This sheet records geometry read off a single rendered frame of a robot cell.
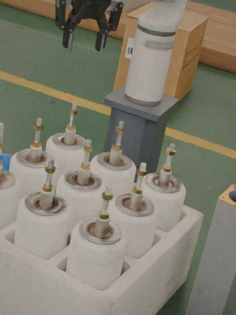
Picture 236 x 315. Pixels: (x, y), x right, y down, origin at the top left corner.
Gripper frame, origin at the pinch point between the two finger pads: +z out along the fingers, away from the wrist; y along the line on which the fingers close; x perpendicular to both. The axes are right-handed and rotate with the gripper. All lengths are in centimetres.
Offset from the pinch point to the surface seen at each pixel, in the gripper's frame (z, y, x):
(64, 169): 26.4, 2.3, 4.1
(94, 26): 44, -82, -157
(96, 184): 21.7, 2.1, 18.3
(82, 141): 21.7, -2.7, 0.5
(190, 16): 17, -85, -84
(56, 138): 21.7, 2.6, -1.4
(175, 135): 47, -61, -45
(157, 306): 45, -10, 30
